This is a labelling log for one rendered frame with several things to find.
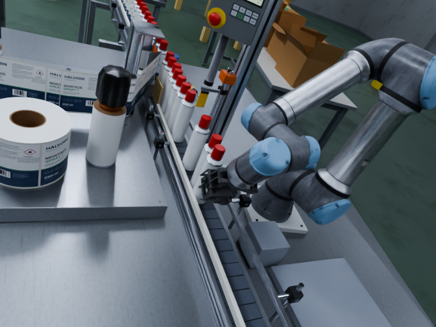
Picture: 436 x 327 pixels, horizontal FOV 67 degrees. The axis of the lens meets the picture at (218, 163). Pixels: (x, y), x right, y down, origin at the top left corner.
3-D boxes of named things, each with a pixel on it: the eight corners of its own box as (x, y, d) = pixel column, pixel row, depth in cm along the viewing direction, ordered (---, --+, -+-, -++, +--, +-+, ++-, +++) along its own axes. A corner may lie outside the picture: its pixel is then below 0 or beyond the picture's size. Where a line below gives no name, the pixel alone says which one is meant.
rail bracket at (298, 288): (249, 318, 83) (278, 281, 73) (272, 314, 86) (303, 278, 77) (254, 331, 80) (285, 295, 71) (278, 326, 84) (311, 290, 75)
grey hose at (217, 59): (202, 80, 125) (221, 26, 114) (211, 82, 127) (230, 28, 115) (205, 85, 123) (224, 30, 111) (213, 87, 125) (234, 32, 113)
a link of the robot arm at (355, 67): (380, 18, 92) (234, 104, 83) (414, 33, 85) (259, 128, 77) (374, 54, 101) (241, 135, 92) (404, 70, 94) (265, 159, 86)
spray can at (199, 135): (178, 161, 114) (196, 111, 103) (192, 162, 117) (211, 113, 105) (182, 171, 111) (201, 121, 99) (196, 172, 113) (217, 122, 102)
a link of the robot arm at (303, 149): (296, 121, 82) (263, 125, 77) (329, 146, 76) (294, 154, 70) (286, 146, 87) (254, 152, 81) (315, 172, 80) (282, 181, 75)
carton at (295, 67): (261, 61, 276) (281, 17, 255) (309, 74, 297) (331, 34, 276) (281, 85, 246) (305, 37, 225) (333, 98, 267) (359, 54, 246)
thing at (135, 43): (119, 76, 146) (130, 19, 132) (148, 82, 152) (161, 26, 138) (122, 93, 137) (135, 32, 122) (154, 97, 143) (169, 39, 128)
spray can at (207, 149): (187, 181, 108) (207, 130, 96) (202, 183, 110) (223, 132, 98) (189, 193, 104) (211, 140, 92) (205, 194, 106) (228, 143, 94)
